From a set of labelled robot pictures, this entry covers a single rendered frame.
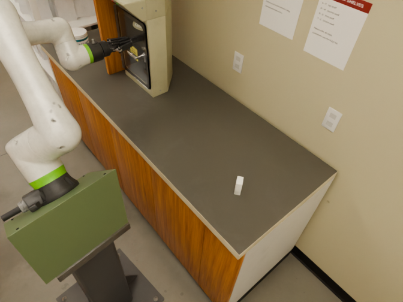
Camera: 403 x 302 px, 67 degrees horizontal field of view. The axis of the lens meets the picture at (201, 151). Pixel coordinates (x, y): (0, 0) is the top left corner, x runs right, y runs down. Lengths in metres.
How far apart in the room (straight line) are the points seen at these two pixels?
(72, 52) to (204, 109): 0.76
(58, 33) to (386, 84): 1.37
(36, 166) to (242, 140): 1.00
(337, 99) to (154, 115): 0.96
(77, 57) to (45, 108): 0.55
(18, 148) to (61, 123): 0.18
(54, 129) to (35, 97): 0.11
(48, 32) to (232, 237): 1.14
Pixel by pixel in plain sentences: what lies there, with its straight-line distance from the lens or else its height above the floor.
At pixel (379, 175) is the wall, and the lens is 1.62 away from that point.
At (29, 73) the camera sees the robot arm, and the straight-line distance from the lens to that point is 1.09.
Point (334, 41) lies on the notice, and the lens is 1.46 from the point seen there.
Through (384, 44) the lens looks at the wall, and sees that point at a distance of 1.38.
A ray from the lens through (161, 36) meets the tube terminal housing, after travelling 1.75.
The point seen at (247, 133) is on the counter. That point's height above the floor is 0.94.
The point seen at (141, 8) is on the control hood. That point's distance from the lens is 1.63.
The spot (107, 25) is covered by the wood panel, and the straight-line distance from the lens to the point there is 2.02.
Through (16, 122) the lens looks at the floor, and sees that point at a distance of 3.52.
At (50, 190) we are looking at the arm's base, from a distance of 1.17.
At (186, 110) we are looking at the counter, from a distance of 1.81.
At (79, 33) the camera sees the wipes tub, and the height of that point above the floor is 1.09.
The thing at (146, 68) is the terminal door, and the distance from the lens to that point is 1.82.
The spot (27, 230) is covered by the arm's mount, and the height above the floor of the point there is 1.26.
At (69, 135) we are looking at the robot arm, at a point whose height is 1.40.
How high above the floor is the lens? 2.08
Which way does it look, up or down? 46 degrees down
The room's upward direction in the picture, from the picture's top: 4 degrees clockwise
